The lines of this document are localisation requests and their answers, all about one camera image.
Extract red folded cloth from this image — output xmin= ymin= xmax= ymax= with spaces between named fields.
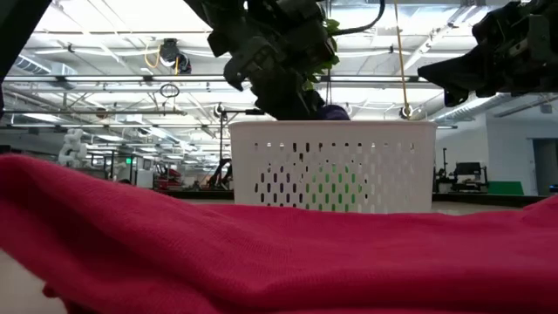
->
xmin=0 ymin=153 xmax=558 ymax=314

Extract yellow cable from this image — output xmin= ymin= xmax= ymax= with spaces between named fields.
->
xmin=393 ymin=0 xmax=414 ymax=119

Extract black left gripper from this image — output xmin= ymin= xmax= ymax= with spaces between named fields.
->
xmin=206 ymin=0 xmax=340 ymax=122

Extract red machine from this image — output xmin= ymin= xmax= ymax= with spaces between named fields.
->
xmin=153 ymin=162 xmax=183 ymax=191

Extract black ceiling cable reel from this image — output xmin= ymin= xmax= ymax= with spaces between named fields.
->
xmin=158 ymin=38 xmax=194 ymax=76

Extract black machine stand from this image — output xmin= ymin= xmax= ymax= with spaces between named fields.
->
xmin=432 ymin=147 xmax=490 ymax=194

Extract white perforated plastic basket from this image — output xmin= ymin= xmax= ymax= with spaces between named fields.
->
xmin=228 ymin=119 xmax=439 ymax=215

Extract purple toy eggplant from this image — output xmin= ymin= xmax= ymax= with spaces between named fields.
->
xmin=315 ymin=104 xmax=351 ymax=122

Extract green toy bell pepper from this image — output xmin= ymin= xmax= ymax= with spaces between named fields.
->
xmin=303 ymin=164 xmax=364 ymax=212

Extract white robot figure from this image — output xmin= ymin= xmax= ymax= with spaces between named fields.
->
xmin=58 ymin=127 xmax=89 ymax=169

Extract purple toy grapes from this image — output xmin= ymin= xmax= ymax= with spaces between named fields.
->
xmin=259 ymin=172 xmax=303 ymax=205

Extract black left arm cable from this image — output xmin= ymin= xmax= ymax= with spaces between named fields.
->
xmin=330 ymin=0 xmax=387 ymax=38

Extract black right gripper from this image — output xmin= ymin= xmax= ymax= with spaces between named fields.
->
xmin=417 ymin=0 xmax=558 ymax=108

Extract green leafy plant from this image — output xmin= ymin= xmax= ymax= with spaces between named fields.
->
xmin=303 ymin=17 xmax=342 ymax=91

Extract green board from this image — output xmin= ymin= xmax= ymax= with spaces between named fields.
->
xmin=487 ymin=180 xmax=526 ymax=197

